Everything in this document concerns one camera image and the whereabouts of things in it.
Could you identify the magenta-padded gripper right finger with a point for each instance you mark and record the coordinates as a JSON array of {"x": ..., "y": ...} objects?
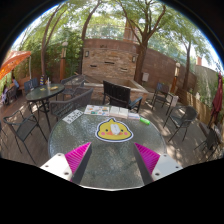
[{"x": 165, "y": 165}]

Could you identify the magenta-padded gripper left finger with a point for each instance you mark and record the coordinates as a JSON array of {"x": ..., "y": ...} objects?
[{"x": 56, "y": 164}]

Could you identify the yellow duck-shaped mouse pad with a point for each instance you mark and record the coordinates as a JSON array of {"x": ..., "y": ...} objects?
[{"x": 105, "y": 133}]

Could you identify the black metal mesh chair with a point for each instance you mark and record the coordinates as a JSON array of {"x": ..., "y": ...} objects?
[
  {"x": 211, "y": 140},
  {"x": 25, "y": 128}
]

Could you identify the white number plate sign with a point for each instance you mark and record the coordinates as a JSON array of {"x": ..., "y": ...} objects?
[{"x": 72, "y": 116}]

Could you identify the dark round-backed garden chair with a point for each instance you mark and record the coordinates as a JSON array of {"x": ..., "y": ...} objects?
[{"x": 188, "y": 115}]

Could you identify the small white booklet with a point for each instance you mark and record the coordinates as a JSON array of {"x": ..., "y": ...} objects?
[{"x": 134, "y": 116}]

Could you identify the dark wicker chair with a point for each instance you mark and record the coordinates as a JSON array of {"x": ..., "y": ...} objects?
[
  {"x": 71, "y": 104},
  {"x": 73, "y": 81}
]

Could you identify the colourful sticker sheet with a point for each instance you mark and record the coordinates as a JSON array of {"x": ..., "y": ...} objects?
[{"x": 96, "y": 110}]

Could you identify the open white book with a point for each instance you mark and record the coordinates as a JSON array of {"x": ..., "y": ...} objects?
[{"x": 119, "y": 112}]

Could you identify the dark garden side table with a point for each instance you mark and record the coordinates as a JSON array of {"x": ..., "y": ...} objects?
[{"x": 45, "y": 92}]

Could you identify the dark folding chair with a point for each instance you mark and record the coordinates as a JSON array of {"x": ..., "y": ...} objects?
[{"x": 163, "y": 88}]

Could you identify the clear drink cup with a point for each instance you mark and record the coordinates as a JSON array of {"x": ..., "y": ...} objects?
[{"x": 48, "y": 85}]

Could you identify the blue chair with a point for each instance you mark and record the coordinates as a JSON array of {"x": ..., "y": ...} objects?
[{"x": 31, "y": 85}]

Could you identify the black slatted wooden chair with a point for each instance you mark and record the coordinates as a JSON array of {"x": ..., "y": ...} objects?
[{"x": 116, "y": 91}]

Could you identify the person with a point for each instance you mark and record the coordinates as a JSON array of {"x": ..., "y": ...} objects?
[{"x": 15, "y": 82}]

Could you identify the forked-trunk tree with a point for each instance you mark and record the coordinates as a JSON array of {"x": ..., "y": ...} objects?
[{"x": 140, "y": 60}]

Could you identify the orange parasol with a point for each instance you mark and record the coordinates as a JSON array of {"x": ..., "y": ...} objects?
[{"x": 13, "y": 61}]

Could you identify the leaning thin-trunk tree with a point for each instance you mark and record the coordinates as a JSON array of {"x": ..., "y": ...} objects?
[{"x": 44, "y": 46}]

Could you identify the wooden lamp post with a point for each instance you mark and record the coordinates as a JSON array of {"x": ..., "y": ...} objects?
[
  {"x": 175, "y": 78},
  {"x": 62, "y": 63}
]

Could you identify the grey wall box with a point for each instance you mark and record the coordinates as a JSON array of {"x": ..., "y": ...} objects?
[{"x": 145, "y": 77}]

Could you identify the black wall lamp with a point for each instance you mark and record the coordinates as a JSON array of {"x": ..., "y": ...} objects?
[
  {"x": 134, "y": 58},
  {"x": 87, "y": 53}
]

